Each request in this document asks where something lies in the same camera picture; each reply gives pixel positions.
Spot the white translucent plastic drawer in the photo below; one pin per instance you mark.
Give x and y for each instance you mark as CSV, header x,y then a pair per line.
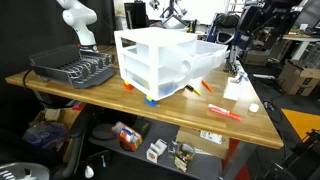
x,y
210,56
145,85
150,66

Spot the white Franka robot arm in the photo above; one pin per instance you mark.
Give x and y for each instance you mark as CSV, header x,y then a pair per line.
x,y
81,20

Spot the blue item inside drawer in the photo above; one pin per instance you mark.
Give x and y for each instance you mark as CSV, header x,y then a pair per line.
x,y
168,88

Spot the blue toy block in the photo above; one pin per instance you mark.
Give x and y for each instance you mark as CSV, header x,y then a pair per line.
x,y
150,102

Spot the orange toy block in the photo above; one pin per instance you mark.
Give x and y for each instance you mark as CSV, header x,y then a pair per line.
x,y
128,86

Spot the yellow marker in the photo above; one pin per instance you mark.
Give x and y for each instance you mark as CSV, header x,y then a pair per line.
x,y
197,91

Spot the orange marker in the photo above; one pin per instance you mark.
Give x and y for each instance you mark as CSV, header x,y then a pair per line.
x,y
207,86

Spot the orange colourful carton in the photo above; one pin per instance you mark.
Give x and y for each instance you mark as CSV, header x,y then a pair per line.
x,y
128,136

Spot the small white carton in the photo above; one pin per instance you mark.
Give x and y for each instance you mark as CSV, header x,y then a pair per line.
x,y
156,151

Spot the red and white marker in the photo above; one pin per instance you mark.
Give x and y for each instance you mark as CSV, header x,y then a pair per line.
x,y
225,112

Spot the cardboard box with white label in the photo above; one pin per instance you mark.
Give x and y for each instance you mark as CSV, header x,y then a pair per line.
x,y
203,143

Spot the clear container with coloured items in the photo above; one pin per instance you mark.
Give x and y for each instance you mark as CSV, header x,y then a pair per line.
x,y
184,158

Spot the black computer monitor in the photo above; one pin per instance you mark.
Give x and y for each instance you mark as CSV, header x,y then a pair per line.
x,y
135,15

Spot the gray lower table shelf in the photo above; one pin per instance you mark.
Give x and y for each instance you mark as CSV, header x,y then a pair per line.
x,y
160,170

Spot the black backpack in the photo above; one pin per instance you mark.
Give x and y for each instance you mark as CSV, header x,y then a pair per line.
x,y
223,28

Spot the white board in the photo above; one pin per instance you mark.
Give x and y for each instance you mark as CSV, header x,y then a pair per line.
x,y
200,8

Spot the small white cup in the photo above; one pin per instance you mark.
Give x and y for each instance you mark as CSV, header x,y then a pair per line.
x,y
253,107

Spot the gray plastic dish rack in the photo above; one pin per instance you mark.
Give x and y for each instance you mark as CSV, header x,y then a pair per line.
x,y
66,71

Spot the open cardboard box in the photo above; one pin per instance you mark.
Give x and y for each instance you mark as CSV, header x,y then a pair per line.
x,y
65,116

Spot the small cardboard box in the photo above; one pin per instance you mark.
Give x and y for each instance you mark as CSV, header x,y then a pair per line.
x,y
255,57

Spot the large black machine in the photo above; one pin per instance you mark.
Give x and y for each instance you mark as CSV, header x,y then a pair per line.
x,y
263,20

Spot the blue plastic bag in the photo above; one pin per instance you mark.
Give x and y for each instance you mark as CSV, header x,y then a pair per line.
x,y
43,135

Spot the large cardboard box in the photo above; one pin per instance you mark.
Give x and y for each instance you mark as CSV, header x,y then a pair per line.
x,y
296,78

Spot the orange floor mat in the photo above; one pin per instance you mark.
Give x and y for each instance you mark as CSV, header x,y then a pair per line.
x,y
300,121

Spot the black backdrop curtain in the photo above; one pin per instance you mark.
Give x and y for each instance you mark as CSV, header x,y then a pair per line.
x,y
26,26

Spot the white desk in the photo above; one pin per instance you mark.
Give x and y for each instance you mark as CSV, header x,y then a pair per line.
x,y
301,39

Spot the black equipment stand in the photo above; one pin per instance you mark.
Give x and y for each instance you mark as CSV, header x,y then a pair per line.
x,y
300,160

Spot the white plastic basket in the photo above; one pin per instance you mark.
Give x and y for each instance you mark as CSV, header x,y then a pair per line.
x,y
20,171

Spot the white plastic drawer cabinet frame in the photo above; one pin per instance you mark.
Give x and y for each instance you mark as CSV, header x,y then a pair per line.
x,y
150,36

